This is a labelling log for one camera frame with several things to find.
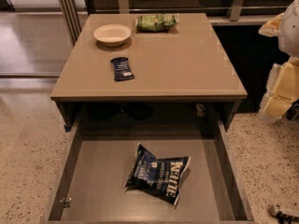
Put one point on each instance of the small dark blue snack pack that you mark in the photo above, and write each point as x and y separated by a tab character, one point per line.
121	68

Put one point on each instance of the green chip bag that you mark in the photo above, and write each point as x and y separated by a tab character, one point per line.
156	22

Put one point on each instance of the blue kettle chip bag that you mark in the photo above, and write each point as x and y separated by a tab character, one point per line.
160	177

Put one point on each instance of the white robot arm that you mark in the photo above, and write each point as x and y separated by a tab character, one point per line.
288	39

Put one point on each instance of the white bowl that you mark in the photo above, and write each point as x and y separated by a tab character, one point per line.
112	35

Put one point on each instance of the metal railing frame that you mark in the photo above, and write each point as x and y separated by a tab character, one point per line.
220	12

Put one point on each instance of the robot base part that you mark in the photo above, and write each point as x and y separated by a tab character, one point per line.
284	215

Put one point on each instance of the tan cabinet counter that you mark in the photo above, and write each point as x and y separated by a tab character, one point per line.
188	63

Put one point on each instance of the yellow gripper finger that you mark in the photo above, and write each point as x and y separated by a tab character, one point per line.
272	27
282	90

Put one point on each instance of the open grey top drawer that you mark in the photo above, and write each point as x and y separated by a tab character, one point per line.
100	154

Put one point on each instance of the dark object at right edge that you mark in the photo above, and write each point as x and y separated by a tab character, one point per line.
293	112

